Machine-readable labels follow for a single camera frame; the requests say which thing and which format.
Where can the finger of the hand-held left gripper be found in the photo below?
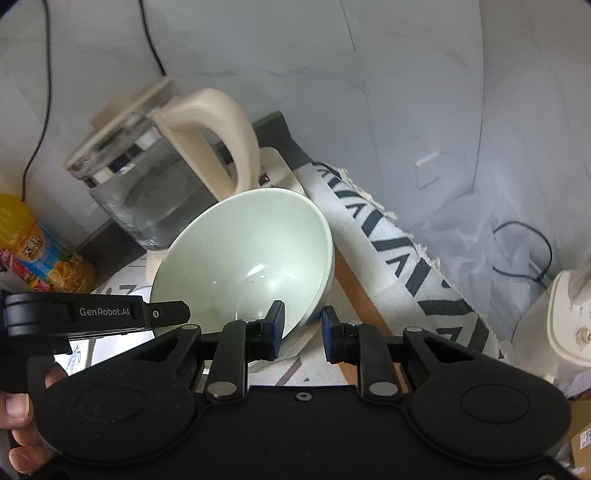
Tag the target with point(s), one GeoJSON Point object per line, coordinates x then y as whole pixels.
{"type": "Point", "coordinates": [171, 311]}

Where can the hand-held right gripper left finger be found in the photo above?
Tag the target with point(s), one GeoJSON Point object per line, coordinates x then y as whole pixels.
{"type": "Point", "coordinates": [278, 330]}

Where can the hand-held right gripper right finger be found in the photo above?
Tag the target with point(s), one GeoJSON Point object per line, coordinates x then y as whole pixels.
{"type": "Point", "coordinates": [326, 334]}

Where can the pale green bowl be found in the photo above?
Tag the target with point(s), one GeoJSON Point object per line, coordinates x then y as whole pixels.
{"type": "Point", "coordinates": [240, 249]}

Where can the person's left hand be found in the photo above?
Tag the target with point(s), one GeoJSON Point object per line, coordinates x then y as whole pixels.
{"type": "Point", "coordinates": [18, 410]}

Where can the yellow drink can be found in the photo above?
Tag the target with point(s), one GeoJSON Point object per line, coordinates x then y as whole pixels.
{"type": "Point", "coordinates": [27, 240]}

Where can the patterned tablecloth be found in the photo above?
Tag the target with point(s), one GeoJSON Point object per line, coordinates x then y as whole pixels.
{"type": "Point", "coordinates": [415, 277]}

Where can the crumpled white plastic sheet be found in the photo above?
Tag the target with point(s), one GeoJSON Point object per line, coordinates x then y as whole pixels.
{"type": "Point", "coordinates": [461, 249]}

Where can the cream appliance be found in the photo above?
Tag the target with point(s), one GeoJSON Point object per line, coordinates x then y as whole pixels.
{"type": "Point", "coordinates": [568, 323]}

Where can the cardboard box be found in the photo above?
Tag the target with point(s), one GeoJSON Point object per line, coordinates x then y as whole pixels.
{"type": "Point", "coordinates": [579, 443]}

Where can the white wall plate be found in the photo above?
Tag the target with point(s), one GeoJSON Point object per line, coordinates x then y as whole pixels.
{"type": "Point", "coordinates": [427, 170]}

